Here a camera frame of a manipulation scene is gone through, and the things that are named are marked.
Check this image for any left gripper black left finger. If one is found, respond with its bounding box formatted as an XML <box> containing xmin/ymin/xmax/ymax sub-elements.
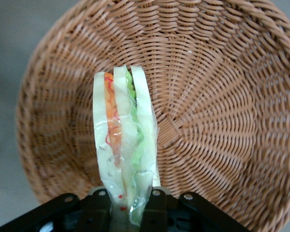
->
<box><xmin>0</xmin><ymin>186</ymin><xmax>112</xmax><ymax>232</ymax></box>

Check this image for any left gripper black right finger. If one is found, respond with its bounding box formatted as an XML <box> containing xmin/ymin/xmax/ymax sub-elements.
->
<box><xmin>140</xmin><ymin>187</ymin><xmax>249</xmax><ymax>232</ymax></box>

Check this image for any plastic sandwich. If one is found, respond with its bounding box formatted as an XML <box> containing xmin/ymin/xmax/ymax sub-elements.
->
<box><xmin>93</xmin><ymin>65</ymin><xmax>160</xmax><ymax>228</ymax></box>

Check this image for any brown wicker basket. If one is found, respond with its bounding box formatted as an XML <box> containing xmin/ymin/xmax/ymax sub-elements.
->
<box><xmin>15</xmin><ymin>0</ymin><xmax>290</xmax><ymax>232</ymax></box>

